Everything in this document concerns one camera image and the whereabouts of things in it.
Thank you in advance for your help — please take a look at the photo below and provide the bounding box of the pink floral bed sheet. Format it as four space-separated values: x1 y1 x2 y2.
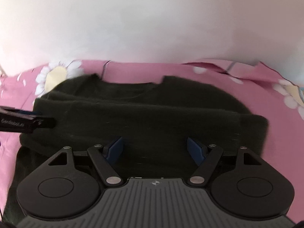
1 59 303 220

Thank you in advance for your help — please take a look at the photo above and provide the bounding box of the black knit sweater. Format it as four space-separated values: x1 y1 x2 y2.
3 75 268 224

